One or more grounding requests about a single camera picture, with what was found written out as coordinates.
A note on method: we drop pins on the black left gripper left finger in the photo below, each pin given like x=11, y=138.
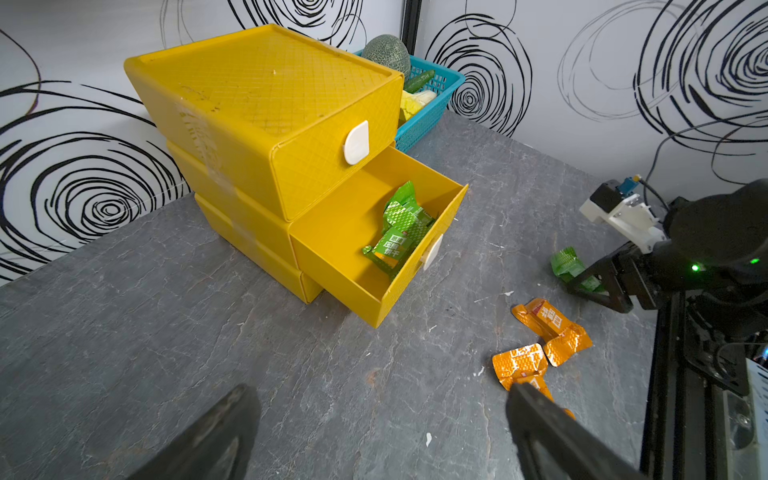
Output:
x=216, y=446

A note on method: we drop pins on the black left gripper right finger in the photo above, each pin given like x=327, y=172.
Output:
x=552, y=445

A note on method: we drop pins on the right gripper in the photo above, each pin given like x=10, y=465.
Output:
x=616, y=279

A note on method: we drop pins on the green cookie pack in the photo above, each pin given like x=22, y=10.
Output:
x=404, y=213
x=394, y=248
x=566, y=265

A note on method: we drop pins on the orange cookie pack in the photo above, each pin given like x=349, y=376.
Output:
x=529, y=364
x=562, y=338

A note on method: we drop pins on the green cookie pack top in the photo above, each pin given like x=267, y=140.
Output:
x=404, y=213

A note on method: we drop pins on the yellow plastic drawer cabinet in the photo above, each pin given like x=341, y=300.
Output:
x=256, y=122

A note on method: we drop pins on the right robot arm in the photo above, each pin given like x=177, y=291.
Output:
x=714, y=249

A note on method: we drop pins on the teal plastic basket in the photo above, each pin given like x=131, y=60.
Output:
x=444, y=83

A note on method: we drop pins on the green cucumber toy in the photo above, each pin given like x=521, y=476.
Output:
x=416, y=83

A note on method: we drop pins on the right netted melon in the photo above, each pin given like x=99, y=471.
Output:
x=389, y=51

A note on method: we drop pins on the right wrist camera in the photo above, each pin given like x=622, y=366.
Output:
x=616, y=204

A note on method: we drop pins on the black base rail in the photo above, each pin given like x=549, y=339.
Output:
x=706, y=415

